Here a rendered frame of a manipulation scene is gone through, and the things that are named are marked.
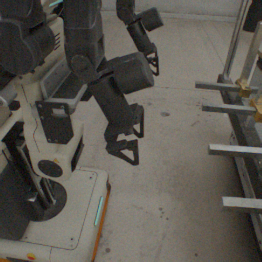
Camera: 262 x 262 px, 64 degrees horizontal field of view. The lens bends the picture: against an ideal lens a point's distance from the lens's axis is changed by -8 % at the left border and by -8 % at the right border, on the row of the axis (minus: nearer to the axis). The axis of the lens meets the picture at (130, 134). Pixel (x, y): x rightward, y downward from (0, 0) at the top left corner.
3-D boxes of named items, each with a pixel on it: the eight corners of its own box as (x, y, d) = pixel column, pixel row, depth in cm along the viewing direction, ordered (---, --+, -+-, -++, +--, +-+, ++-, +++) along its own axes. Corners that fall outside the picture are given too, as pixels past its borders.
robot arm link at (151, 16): (121, 6, 76) (117, 11, 70) (150, -10, 72) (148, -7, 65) (136, 34, 83) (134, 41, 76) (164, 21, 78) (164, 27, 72)
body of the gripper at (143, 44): (155, 45, 85) (147, 29, 81) (156, 53, 77) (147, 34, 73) (140, 52, 87) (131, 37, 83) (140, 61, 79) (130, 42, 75)
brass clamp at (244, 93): (238, 97, 113) (241, 89, 110) (233, 85, 124) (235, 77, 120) (250, 98, 113) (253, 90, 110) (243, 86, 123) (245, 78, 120)
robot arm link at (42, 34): (2, 41, 44) (-14, 50, 40) (28, 10, 39) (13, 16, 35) (33, 73, 49) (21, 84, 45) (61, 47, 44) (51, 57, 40)
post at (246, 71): (233, 107, 126) (261, 21, 95) (231, 103, 129) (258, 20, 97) (238, 107, 126) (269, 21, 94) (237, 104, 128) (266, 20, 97)
